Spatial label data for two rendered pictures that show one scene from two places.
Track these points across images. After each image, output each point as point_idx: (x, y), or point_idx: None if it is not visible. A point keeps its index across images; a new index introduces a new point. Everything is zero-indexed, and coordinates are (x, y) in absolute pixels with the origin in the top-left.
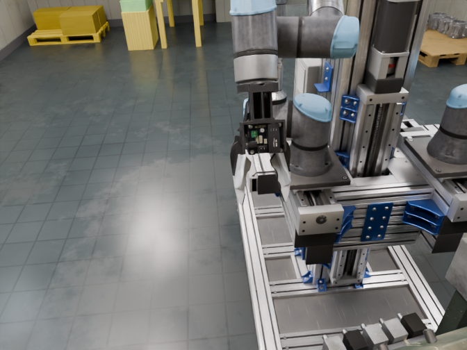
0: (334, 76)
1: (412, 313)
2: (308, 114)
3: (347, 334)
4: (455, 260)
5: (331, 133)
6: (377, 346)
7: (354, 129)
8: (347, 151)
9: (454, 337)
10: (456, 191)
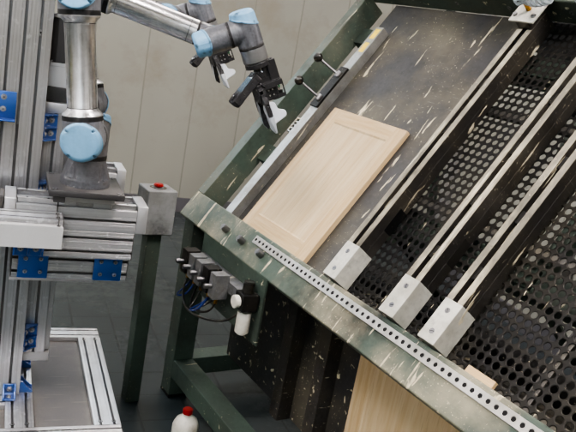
0: (25, 99)
1: (184, 248)
2: (110, 121)
3: (209, 268)
4: (149, 212)
5: (32, 164)
6: (239, 239)
7: (55, 147)
8: (41, 178)
9: (225, 222)
10: (113, 169)
